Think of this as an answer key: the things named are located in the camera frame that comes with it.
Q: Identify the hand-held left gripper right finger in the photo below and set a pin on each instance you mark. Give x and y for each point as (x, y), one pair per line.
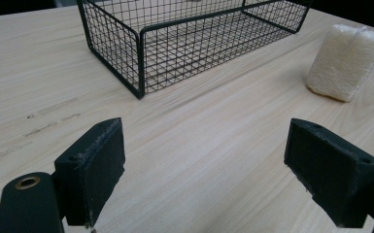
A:
(332, 174)

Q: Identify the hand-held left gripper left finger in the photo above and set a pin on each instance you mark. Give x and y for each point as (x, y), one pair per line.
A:
(89, 171)

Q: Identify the white loofah sponge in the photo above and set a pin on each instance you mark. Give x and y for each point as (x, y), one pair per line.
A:
(345, 63)

